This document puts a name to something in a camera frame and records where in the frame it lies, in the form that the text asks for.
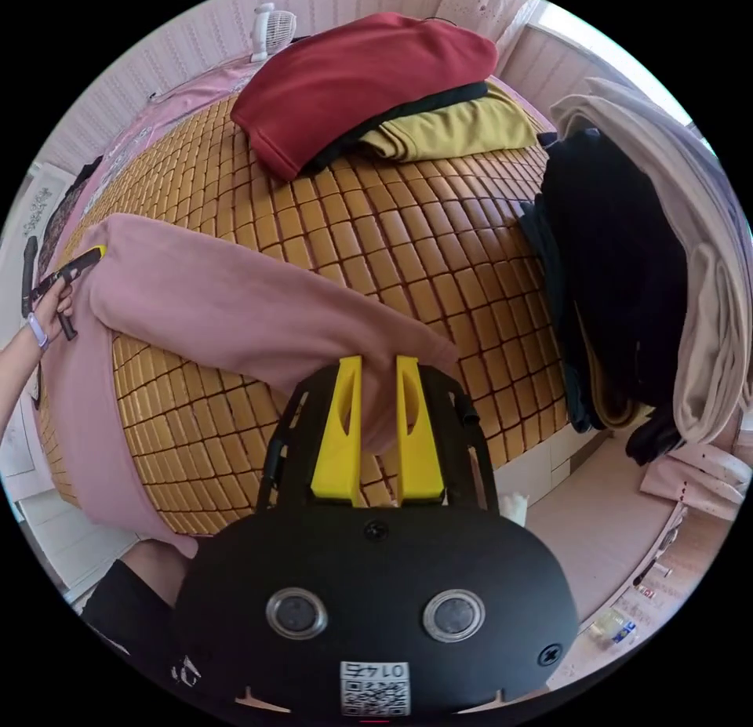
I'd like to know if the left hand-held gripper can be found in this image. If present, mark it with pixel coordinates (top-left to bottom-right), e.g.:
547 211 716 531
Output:
32 244 108 342

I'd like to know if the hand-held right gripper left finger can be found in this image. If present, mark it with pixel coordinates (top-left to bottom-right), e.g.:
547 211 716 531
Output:
311 355 364 508

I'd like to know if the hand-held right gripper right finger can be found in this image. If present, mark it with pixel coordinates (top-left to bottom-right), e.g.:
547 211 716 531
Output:
395 355 446 508

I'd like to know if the pink long sleeve shirt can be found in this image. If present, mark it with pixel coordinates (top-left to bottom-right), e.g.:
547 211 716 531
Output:
34 212 461 558

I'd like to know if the person's left forearm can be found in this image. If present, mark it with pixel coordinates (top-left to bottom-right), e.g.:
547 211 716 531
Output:
0 318 51 443

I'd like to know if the person's left hand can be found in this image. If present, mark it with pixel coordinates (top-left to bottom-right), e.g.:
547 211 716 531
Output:
26 278 75 347

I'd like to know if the dark patterned cloth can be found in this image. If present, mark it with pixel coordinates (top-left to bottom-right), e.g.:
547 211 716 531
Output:
36 156 104 272

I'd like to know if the bed with woven mat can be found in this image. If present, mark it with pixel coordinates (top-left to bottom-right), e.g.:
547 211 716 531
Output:
32 53 595 540

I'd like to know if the person's body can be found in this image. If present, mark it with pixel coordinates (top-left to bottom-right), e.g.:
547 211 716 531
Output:
79 537 201 702

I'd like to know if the pile of dark and beige clothes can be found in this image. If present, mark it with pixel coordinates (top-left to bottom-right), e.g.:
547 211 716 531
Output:
517 77 753 467

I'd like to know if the white fan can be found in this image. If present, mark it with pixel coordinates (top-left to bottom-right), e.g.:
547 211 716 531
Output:
251 2 298 64

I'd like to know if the pile of clothes with red sweater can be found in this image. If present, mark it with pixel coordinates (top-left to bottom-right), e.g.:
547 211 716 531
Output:
230 12 540 181

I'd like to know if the pink dotted curtain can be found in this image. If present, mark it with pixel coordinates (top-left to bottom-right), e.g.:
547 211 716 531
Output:
434 0 545 43

